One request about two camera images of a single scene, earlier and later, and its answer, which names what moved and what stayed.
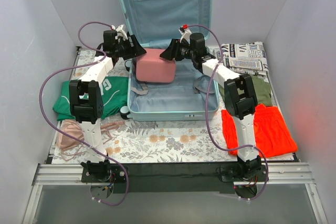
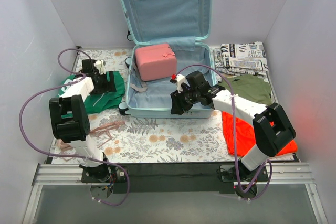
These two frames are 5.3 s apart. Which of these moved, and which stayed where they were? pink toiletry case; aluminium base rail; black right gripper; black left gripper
Moved: pink toiletry case; black right gripper; black left gripper
Stayed: aluminium base rail
